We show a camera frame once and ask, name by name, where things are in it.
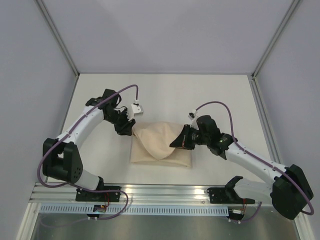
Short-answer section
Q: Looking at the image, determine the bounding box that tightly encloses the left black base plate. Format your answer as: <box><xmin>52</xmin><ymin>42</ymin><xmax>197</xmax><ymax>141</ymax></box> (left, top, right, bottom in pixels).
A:
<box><xmin>75</xmin><ymin>185</ymin><xmax>122</xmax><ymax>203</ymax></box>

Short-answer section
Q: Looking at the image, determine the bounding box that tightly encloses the right aluminium frame post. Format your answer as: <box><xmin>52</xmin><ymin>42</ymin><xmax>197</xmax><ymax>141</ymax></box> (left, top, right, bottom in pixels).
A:
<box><xmin>251</xmin><ymin>0</ymin><xmax>303</xmax><ymax>80</ymax></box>

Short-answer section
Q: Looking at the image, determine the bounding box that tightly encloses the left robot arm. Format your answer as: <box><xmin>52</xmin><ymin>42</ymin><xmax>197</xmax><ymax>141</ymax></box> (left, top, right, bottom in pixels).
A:
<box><xmin>36</xmin><ymin>89</ymin><xmax>143</xmax><ymax>202</ymax></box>

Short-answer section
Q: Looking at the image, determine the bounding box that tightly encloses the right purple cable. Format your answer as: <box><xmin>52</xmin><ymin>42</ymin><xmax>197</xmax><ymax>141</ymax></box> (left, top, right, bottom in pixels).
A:
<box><xmin>194</xmin><ymin>100</ymin><xmax>315</xmax><ymax>223</ymax></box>

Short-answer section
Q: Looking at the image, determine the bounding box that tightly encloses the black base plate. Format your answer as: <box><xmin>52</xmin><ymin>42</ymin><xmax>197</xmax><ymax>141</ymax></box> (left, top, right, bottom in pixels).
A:
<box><xmin>206</xmin><ymin>186</ymin><xmax>256</xmax><ymax>205</ymax></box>
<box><xmin>75</xmin><ymin>185</ymin><xmax>122</xmax><ymax>203</ymax></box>

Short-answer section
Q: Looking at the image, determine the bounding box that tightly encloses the beige cloth drape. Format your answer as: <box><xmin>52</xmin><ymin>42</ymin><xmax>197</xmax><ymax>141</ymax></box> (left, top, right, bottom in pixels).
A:
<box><xmin>130</xmin><ymin>121</ymin><xmax>192</xmax><ymax>168</ymax></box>

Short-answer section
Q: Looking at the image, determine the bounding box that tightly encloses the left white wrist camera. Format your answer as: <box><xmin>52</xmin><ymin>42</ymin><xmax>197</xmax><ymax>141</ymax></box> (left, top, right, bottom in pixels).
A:
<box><xmin>126</xmin><ymin>99</ymin><xmax>144</xmax><ymax>121</ymax></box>

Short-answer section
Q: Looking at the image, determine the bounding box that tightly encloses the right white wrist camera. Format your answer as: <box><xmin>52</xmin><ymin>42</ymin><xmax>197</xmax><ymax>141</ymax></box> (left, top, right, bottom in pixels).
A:
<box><xmin>188</xmin><ymin>109</ymin><xmax>199</xmax><ymax>130</ymax></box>

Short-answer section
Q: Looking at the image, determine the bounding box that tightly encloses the slotted grey cable duct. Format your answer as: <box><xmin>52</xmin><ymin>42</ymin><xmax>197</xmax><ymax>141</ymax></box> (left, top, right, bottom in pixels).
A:
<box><xmin>39</xmin><ymin>203</ymin><xmax>229</xmax><ymax>217</ymax></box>

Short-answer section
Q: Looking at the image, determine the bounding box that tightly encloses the aluminium frame post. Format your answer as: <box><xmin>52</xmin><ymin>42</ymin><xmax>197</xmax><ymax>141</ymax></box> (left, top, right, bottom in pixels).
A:
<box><xmin>251</xmin><ymin>0</ymin><xmax>303</xmax><ymax>80</ymax></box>
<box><xmin>34</xmin><ymin>0</ymin><xmax>80</xmax><ymax>80</ymax></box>

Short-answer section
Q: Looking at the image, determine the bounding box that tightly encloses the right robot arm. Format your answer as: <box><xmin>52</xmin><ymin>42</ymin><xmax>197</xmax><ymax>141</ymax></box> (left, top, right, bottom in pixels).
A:
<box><xmin>170</xmin><ymin>115</ymin><xmax>314</xmax><ymax>220</ymax></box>

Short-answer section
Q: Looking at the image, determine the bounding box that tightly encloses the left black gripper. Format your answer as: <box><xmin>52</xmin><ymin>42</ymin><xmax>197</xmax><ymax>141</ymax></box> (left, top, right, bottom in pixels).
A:
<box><xmin>105</xmin><ymin>108</ymin><xmax>136</xmax><ymax>137</ymax></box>

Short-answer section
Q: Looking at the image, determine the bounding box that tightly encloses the purple cable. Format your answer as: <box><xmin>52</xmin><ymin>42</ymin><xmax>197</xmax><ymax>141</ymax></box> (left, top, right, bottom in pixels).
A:
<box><xmin>37</xmin><ymin>84</ymin><xmax>140</xmax><ymax>227</ymax></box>
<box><xmin>194</xmin><ymin>100</ymin><xmax>315</xmax><ymax>223</ymax></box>

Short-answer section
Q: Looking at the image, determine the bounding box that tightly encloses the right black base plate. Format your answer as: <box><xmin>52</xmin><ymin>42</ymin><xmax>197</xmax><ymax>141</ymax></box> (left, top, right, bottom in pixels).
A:
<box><xmin>206</xmin><ymin>186</ymin><xmax>256</xmax><ymax>205</ymax></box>

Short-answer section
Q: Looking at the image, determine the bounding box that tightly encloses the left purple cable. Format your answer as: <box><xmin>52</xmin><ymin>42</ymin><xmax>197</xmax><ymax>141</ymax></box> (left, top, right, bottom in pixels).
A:
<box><xmin>37</xmin><ymin>84</ymin><xmax>140</xmax><ymax>227</ymax></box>

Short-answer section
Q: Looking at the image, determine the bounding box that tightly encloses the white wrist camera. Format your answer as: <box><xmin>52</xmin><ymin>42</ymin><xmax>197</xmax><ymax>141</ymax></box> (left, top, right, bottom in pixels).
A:
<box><xmin>126</xmin><ymin>99</ymin><xmax>144</xmax><ymax>121</ymax></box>
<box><xmin>188</xmin><ymin>109</ymin><xmax>199</xmax><ymax>130</ymax></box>

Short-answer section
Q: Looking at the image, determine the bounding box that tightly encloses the aluminium mounting rail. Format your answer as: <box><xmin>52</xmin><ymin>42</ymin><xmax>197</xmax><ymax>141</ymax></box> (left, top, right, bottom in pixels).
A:
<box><xmin>29</xmin><ymin>183</ymin><xmax>272</xmax><ymax>208</ymax></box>

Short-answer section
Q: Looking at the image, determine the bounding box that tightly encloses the left aluminium frame post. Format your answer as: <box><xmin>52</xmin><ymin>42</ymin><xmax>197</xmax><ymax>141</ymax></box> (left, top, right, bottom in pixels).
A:
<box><xmin>34</xmin><ymin>0</ymin><xmax>80</xmax><ymax>80</ymax></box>

